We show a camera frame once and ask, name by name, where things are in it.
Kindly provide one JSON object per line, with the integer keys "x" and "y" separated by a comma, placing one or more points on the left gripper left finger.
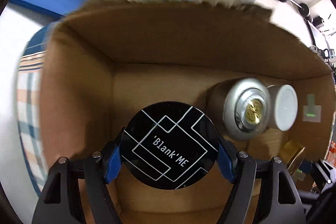
{"x": 60, "y": 200}

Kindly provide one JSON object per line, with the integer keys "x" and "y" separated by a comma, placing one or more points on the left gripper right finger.
{"x": 278, "y": 202}

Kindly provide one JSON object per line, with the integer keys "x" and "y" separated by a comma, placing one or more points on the black round 'ME tin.
{"x": 169, "y": 145}

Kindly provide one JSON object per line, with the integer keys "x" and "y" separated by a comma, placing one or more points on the white round lidded jar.
{"x": 284, "y": 107}

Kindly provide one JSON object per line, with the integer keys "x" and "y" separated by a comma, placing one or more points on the silver round tin gold centre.
{"x": 246, "y": 110}

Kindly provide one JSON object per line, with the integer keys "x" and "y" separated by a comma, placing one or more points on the plaid tablecloth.
{"x": 28, "y": 93}

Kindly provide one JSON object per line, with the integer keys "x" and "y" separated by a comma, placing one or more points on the open cardboard box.
{"x": 112, "y": 58}

